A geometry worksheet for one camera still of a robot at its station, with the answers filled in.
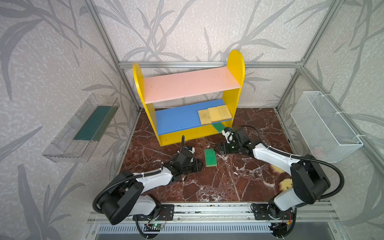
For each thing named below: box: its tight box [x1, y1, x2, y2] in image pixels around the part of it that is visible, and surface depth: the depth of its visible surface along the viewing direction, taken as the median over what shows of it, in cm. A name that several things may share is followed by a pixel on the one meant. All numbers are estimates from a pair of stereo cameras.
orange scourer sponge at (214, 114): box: [207, 106, 222, 123], surface depth 98 cm
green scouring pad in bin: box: [73, 104, 120, 142], surface depth 69 cm
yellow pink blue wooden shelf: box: [132, 50, 245, 147], surface depth 82 cm
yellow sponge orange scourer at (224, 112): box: [217, 104, 233, 121], surface depth 98 cm
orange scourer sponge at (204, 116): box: [197, 108, 212, 126], surface depth 96 cm
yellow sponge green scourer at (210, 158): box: [204, 148, 218, 168], surface depth 93 cm
